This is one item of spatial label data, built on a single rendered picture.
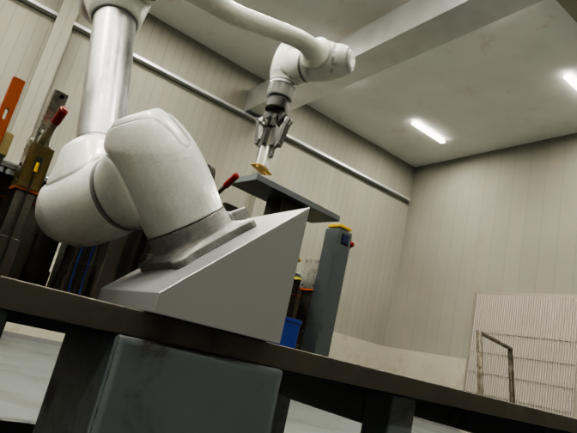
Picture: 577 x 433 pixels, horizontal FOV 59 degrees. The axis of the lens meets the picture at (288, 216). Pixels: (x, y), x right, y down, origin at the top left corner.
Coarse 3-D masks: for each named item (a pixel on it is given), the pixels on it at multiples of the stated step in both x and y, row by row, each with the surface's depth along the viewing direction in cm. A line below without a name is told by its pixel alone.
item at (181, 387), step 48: (96, 336) 81; (48, 384) 94; (96, 384) 74; (144, 384) 75; (192, 384) 79; (240, 384) 84; (48, 432) 84; (96, 432) 70; (144, 432) 74; (192, 432) 78; (240, 432) 83
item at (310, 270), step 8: (312, 264) 195; (304, 272) 196; (312, 272) 193; (304, 280) 195; (312, 280) 192; (304, 288) 193; (312, 288) 190; (304, 296) 193; (304, 304) 191; (304, 312) 190; (304, 320) 188; (304, 328) 186; (296, 344) 186
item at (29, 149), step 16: (32, 144) 128; (32, 160) 128; (48, 160) 130; (16, 176) 128; (32, 176) 127; (16, 192) 126; (32, 192) 128; (16, 208) 126; (0, 224) 125; (16, 224) 126; (0, 240) 123; (16, 240) 125; (0, 256) 122; (0, 272) 122
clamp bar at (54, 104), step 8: (56, 96) 135; (64, 96) 136; (48, 104) 135; (56, 104) 135; (64, 104) 137; (48, 112) 134; (56, 112) 135; (40, 120) 135; (48, 120) 134; (40, 128) 134; (40, 136) 134
